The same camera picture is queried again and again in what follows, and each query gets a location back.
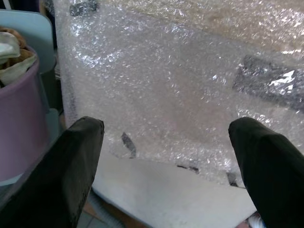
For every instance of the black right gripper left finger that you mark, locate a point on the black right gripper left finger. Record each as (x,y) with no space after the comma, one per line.
(59,171)

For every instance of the light blue plastic chair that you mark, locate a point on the light blue plastic chair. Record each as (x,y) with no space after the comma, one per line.
(38,38)

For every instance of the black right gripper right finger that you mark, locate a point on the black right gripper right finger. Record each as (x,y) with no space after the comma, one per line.
(270,171)

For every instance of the bubble wrap covered washing machine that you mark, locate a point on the bubble wrap covered washing machine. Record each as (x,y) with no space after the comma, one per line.
(171,95)

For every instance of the beige crumpled garment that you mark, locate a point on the beige crumpled garment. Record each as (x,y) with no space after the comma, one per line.
(12,57)

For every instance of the purple plastic laundry basket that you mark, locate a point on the purple plastic laundry basket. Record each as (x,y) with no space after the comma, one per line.
(20,123)

